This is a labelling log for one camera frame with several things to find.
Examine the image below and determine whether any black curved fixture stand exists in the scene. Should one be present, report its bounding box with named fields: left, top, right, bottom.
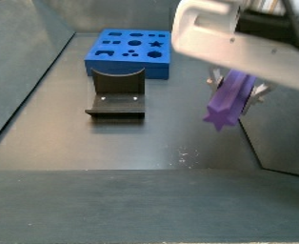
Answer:
left=85, top=69, right=146, bottom=118

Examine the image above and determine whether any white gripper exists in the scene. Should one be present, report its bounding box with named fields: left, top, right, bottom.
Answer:
left=172, top=0, right=299, bottom=115

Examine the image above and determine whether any purple star prism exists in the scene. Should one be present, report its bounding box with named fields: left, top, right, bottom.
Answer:
left=204, top=70, right=256, bottom=131

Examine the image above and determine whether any blue foam shape-sorter block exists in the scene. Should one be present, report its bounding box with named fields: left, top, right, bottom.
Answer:
left=84, top=29, right=170, bottom=80

